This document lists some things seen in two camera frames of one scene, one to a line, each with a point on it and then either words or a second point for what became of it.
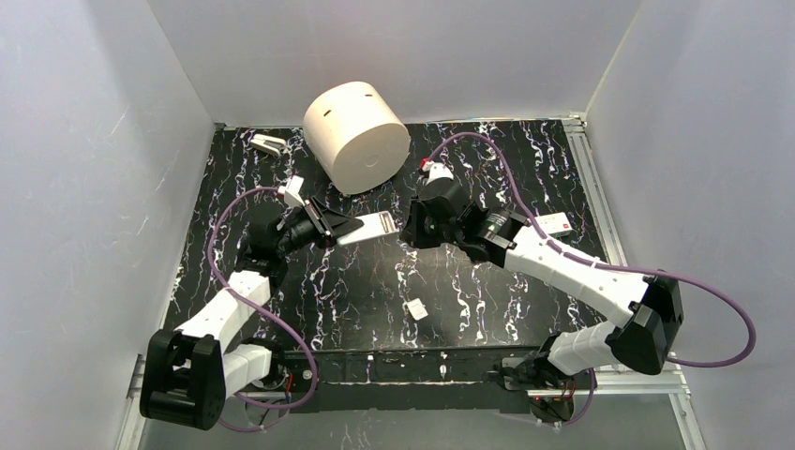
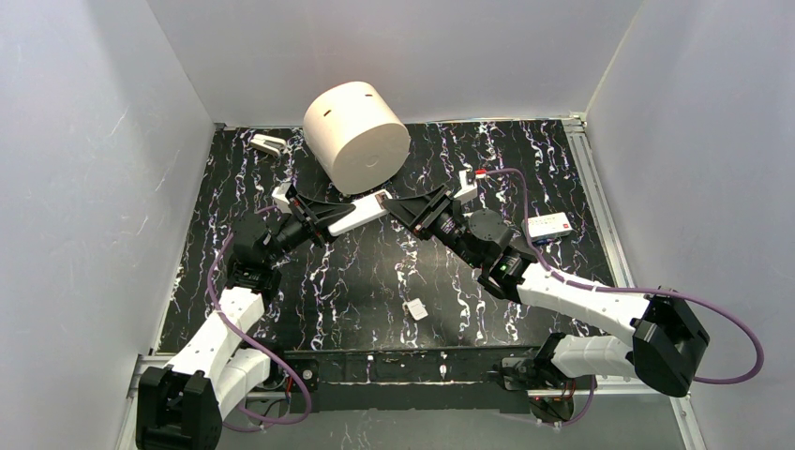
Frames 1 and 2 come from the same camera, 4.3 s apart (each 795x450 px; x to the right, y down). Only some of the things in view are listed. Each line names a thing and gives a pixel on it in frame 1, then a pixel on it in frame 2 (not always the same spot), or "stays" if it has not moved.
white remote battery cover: x=416 y=308 stays
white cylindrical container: x=357 y=136 stays
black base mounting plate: x=449 y=380 stays
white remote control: x=374 y=225 -> x=367 y=209
